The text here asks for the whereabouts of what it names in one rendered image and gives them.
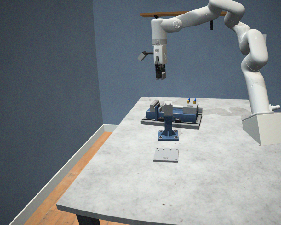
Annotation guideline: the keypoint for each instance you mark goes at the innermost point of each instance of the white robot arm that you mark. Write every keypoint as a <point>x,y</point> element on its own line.
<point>251,43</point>

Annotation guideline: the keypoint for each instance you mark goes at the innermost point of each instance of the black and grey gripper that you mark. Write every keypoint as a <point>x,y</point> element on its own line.
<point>160,56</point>

